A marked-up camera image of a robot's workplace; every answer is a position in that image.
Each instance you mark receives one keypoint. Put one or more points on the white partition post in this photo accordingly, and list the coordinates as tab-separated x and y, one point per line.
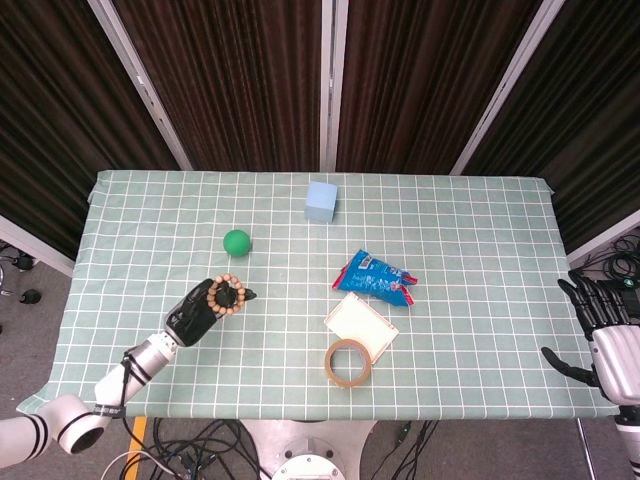
331	85
140	85
505	95

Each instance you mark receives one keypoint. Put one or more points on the white square box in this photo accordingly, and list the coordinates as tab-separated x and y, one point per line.
361	324

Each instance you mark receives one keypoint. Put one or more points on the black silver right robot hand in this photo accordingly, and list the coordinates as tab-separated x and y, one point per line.
617	360

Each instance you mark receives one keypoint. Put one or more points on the white partition bottom rail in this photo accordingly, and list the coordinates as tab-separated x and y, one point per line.
35	247
607	235

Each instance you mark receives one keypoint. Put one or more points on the black caster wheel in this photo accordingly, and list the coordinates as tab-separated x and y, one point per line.
30	296

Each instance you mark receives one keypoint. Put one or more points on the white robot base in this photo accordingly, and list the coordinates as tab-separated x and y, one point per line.
305	450

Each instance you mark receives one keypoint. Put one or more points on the yellow floor tape strip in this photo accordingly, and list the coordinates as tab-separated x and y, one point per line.
136	440

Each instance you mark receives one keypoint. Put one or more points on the light blue foam cube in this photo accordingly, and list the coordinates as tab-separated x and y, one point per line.
321	201

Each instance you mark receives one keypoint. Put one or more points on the green ball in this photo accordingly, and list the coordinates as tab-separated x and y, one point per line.
236	243

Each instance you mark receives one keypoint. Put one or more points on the brown packing tape roll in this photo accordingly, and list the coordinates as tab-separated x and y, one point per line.
331	372

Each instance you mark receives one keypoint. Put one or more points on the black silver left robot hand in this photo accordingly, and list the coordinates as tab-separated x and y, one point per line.
192	317

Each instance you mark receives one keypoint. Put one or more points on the black electronics box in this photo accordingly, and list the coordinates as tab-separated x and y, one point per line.
631	300

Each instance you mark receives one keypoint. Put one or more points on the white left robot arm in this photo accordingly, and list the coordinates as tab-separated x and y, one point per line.
112	385

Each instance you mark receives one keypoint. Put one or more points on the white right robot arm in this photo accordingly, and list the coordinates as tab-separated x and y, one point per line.
630	440

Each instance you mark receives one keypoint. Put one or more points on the blue snack bag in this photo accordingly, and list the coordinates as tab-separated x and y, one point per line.
372	279

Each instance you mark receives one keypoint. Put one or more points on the dark brown curtain panel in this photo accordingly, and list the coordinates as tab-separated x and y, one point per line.
585	125
430	85
55	125
235	85

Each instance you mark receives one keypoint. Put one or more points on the green checkered tablecloth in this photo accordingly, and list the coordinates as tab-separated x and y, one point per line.
280	280

